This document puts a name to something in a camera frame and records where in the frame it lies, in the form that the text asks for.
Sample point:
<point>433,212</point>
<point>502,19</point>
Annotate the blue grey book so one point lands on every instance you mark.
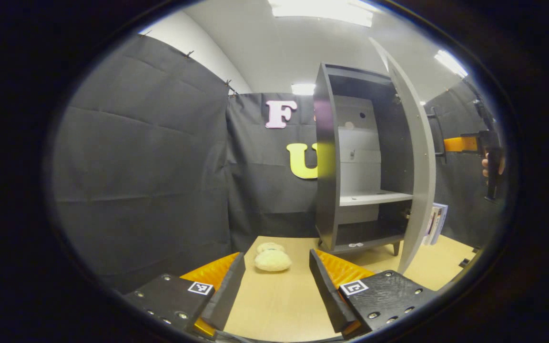
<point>442,219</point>

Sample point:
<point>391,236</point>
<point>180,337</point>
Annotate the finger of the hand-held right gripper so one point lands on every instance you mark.
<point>460,144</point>

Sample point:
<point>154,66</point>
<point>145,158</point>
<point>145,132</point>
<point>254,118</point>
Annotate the ceiling light panel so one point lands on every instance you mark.
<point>303,89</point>
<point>324,12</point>
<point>451,63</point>

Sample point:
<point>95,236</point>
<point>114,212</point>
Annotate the grey cabinet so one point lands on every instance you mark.
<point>327,166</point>

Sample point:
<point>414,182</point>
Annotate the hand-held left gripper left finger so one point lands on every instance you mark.
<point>227,295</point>

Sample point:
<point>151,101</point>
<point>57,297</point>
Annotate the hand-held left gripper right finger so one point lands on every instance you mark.
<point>327,295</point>

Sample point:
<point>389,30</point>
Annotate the white cabinet door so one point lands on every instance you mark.
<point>422,190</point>

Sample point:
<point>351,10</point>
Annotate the cream plush toy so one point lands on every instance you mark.
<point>272,261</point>

